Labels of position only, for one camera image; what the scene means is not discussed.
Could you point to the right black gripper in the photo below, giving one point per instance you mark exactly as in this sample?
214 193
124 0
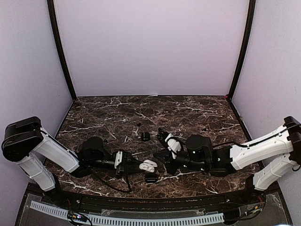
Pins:
165 156

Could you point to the black front frame rail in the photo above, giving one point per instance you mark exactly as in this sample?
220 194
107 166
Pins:
185 191

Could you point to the right black frame post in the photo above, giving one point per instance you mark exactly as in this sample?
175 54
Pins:
243 49

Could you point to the white slotted cable duct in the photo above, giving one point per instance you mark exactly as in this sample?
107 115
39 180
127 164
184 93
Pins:
96 220

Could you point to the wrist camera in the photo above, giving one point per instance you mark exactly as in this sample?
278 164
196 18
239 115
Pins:
172 144
118 159

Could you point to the black charging case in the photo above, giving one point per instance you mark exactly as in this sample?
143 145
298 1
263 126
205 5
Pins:
145 136
151 178

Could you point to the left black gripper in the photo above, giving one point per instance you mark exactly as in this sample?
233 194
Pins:
129 159

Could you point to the left black frame post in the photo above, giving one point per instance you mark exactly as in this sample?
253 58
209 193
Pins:
59 48

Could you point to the black frame post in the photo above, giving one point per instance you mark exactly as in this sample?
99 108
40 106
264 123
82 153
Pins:
243 49
59 48

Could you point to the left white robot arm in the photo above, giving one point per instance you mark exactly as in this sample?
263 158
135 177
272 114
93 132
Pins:
26 138

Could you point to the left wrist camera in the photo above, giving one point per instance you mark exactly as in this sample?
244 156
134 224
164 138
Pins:
118 159

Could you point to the black closed charging case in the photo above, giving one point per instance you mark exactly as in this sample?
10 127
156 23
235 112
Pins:
151 178

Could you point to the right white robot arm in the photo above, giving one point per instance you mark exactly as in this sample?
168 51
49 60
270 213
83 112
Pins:
284 144

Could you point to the white earbud charging case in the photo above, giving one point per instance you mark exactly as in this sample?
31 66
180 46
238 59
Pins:
148 165

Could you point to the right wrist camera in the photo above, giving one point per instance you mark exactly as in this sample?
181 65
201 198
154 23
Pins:
172 144

